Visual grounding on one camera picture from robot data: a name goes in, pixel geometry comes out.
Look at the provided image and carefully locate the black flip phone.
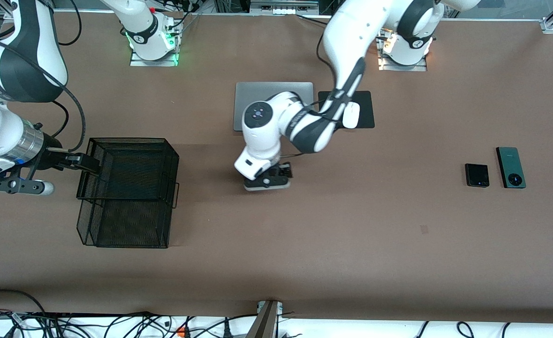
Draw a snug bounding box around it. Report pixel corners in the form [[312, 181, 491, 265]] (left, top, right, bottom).
[[465, 163, 490, 188]]

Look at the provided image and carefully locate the green round-camera phone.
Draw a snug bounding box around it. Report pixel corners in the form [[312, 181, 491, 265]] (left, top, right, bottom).
[[496, 147, 526, 189]]

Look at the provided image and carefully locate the black mesh two-tier tray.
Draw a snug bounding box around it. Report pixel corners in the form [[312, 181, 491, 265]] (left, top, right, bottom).
[[76, 137, 180, 249]]

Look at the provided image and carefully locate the silver closed laptop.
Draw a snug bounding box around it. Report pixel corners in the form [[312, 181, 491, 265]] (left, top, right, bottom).
[[233, 82, 315, 132]]

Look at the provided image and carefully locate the white computer mouse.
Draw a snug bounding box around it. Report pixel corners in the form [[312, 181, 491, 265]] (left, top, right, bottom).
[[344, 102, 361, 129]]

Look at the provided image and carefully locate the black mouse pad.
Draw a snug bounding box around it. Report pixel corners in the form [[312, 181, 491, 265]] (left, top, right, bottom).
[[318, 91, 376, 130]]

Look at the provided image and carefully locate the white power strip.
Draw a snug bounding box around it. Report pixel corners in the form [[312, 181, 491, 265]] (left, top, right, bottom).
[[250, 5, 319, 15]]

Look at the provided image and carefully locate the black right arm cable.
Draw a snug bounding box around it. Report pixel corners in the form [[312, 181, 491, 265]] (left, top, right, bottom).
[[0, 0, 87, 153]]

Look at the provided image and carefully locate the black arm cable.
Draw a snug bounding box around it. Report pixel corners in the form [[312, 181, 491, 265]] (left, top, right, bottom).
[[0, 0, 87, 153], [316, 33, 347, 118]]

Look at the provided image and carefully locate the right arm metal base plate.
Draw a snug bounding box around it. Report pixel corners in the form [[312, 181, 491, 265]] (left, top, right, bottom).
[[130, 47, 179, 67]]

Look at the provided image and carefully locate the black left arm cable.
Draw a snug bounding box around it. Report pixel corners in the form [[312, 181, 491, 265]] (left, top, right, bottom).
[[316, 33, 347, 118]]

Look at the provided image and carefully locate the black looping floor cable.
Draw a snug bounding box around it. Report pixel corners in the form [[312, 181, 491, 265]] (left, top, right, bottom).
[[0, 289, 48, 324]]

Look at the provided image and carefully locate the aluminium profile post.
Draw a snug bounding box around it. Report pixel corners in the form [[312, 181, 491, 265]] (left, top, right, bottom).
[[247, 300, 284, 338]]

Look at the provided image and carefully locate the black cable on table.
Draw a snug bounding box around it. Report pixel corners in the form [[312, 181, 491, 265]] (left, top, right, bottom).
[[296, 13, 329, 25]]

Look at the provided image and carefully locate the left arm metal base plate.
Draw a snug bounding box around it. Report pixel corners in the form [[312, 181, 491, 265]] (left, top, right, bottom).
[[379, 53, 428, 72]]

